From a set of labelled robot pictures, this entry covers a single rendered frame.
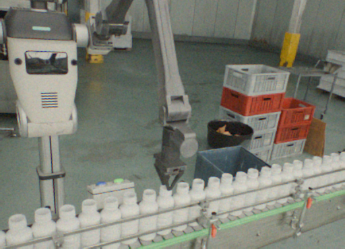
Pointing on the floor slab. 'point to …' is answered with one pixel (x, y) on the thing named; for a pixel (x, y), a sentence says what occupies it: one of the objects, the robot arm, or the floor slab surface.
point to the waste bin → (219, 141)
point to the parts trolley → (310, 81)
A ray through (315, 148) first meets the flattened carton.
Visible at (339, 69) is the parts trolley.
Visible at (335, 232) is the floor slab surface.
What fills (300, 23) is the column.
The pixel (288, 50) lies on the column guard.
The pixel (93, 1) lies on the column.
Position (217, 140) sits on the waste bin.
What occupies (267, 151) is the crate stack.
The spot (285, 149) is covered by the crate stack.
